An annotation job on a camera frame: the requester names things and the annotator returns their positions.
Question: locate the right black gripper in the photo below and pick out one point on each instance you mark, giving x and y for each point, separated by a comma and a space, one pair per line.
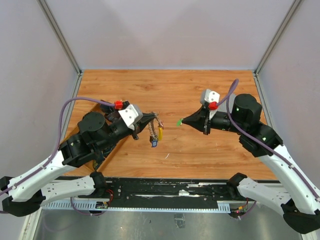
200, 120

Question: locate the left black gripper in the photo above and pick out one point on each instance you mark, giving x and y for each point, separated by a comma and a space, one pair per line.
141, 125

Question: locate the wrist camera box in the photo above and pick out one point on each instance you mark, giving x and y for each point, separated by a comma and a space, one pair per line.
209, 96
131, 115

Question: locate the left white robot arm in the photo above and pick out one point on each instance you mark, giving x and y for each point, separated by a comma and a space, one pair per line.
35, 188

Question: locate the black items in tray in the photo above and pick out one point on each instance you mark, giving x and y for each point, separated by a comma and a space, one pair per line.
111, 113

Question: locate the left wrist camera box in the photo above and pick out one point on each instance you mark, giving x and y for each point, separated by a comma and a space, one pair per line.
131, 115

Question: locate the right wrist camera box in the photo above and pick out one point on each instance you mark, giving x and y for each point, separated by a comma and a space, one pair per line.
209, 96

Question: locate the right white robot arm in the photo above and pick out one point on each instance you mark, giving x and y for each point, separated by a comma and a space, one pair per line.
299, 205

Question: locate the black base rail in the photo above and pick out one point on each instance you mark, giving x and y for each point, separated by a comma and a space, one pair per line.
167, 193

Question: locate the grey cloth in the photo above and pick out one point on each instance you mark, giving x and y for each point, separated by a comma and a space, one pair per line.
232, 102

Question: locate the keyring with coloured keys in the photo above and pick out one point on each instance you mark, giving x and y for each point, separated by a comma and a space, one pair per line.
156, 130

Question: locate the green tagged key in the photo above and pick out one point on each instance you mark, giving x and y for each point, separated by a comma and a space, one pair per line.
179, 123

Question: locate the wooden compartment tray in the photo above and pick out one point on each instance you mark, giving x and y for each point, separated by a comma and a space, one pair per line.
94, 136

